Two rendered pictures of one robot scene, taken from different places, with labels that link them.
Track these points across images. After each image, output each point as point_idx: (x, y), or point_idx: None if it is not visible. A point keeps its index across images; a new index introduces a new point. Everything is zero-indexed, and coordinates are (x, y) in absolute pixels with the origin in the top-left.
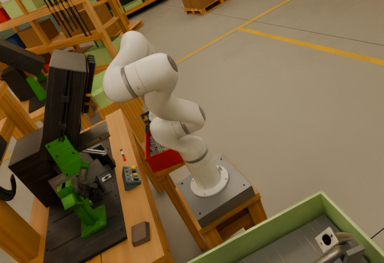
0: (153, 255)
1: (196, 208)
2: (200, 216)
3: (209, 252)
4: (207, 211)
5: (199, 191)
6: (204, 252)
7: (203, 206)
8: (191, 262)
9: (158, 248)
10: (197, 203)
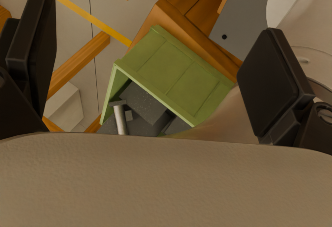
0: None
1: (232, 19)
2: (218, 40)
3: (161, 102)
4: (237, 50)
5: (280, 11)
6: (156, 96)
7: (245, 35)
8: (137, 83)
9: None
10: (245, 16)
